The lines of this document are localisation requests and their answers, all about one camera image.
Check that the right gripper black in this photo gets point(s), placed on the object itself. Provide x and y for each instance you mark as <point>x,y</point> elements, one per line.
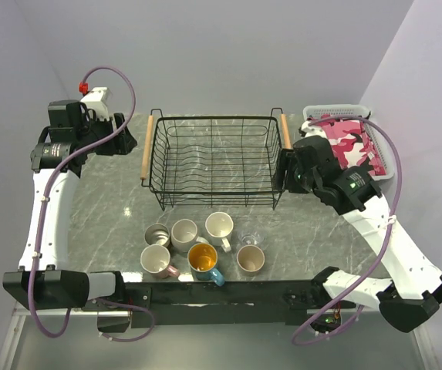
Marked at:
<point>287,157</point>

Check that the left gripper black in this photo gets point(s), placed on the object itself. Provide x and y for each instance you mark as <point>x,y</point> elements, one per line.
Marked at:
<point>121,144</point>

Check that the white faceted mug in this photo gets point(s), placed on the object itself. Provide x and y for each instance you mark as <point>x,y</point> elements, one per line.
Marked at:
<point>219,227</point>

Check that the beige handleless cup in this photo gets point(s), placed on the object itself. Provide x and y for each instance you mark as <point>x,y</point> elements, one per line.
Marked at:
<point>250,259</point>

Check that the beige mug white inside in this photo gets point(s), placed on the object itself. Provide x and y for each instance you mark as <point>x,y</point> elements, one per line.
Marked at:
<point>185,234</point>

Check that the blue butterfly mug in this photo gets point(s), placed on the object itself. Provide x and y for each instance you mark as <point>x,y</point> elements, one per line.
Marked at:
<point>203,261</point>

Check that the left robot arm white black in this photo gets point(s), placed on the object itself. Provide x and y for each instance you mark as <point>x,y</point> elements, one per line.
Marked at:
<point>42,279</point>

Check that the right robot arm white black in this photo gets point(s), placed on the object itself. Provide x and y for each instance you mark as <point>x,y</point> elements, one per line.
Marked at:
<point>412,293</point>

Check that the clear glass cup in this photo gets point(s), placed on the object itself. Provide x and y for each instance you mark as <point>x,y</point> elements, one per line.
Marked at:
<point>250,238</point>

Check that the pink camouflage cloth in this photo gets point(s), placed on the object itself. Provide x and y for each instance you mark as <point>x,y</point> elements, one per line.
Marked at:
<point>350,142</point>

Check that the steel cup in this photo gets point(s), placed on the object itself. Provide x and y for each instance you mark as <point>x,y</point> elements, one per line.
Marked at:
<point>157,234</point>

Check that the white plastic basket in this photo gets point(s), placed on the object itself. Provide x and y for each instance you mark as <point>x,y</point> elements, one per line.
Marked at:
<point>321,113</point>

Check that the pink mug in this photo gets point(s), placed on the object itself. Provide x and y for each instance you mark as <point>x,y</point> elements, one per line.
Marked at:
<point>155,259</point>

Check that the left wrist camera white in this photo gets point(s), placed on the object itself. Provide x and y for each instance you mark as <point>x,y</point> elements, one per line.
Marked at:
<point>96,96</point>

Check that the black wire dish rack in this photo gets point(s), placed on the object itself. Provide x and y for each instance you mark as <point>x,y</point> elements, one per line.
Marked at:
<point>213,160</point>

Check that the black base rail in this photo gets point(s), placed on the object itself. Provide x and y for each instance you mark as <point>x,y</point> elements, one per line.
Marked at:
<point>236,302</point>

